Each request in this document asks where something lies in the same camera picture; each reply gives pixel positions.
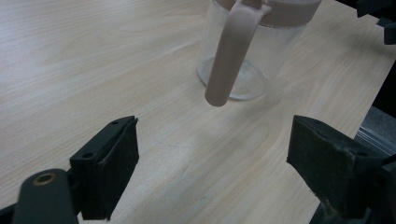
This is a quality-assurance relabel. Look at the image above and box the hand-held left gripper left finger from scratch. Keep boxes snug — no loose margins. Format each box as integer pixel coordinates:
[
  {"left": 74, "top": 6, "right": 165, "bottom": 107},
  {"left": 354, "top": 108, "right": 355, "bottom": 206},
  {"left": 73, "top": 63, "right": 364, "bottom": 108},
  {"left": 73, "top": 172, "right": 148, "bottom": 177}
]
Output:
[{"left": 69, "top": 115, "right": 140, "bottom": 221}]

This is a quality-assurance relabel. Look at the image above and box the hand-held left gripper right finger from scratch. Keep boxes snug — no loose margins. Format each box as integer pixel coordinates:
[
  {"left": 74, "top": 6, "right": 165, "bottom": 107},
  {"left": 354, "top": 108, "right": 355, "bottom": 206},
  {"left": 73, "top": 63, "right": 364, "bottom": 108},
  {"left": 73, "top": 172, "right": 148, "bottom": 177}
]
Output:
[{"left": 286, "top": 115, "right": 386, "bottom": 219}]

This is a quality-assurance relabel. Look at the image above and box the metal floor rail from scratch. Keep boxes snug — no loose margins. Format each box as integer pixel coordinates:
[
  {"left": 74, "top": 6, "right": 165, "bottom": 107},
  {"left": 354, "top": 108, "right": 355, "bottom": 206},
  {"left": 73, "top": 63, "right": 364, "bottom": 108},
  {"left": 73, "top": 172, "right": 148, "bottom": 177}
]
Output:
[{"left": 354, "top": 125, "right": 396, "bottom": 157}]

